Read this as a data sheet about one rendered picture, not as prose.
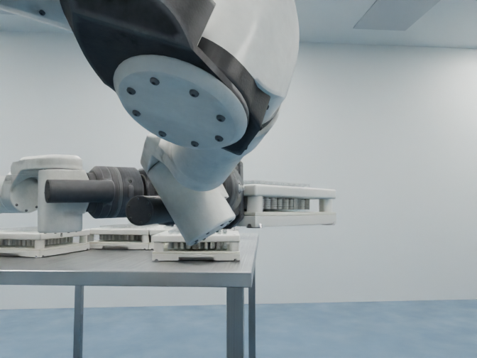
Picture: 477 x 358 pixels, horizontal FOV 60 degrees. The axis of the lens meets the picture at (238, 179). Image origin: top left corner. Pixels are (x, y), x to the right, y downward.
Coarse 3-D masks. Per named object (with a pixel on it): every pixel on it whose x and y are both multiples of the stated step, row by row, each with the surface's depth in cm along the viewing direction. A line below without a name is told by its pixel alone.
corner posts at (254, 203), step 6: (252, 198) 68; (258, 198) 68; (252, 204) 68; (258, 204) 68; (324, 204) 83; (330, 204) 83; (246, 210) 69; (252, 210) 68; (258, 210) 68; (324, 210) 83; (330, 210) 83
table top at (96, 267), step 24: (240, 240) 189; (0, 264) 108; (24, 264) 108; (48, 264) 108; (72, 264) 108; (96, 264) 108; (120, 264) 108; (144, 264) 108; (168, 264) 108; (192, 264) 108; (216, 264) 108; (240, 264) 108
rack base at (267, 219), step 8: (248, 216) 68; (256, 216) 67; (264, 216) 68; (272, 216) 70; (280, 216) 71; (288, 216) 73; (296, 216) 74; (304, 216) 76; (312, 216) 78; (320, 216) 80; (328, 216) 82; (240, 224) 69; (256, 224) 67; (264, 224) 68; (272, 224) 69; (280, 224) 71; (288, 224) 73; (296, 224) 74; (304, 224) 76; (312, 224) 78
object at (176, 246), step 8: (168, 232) 119; (176, 232) 119; (224, 232) 119; (168, 248) 119; (176, 248) 119; (184, 248) 119; (192, 248) 119; (200, 248) 119; (208, 248) 119; (216, 248) 119; (224, 248) 119
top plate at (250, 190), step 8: (248, 184) 68; (256, 184) 67; (248, 192) 68; (256, 192) 67; (264, 192) 68; (272, 192) 70; (280, 192) 71; (288, 192) 73; (296, 192) 75; (304, 192) 76; (312, 192) 78; (320, 192) 80; (328, 192) 82
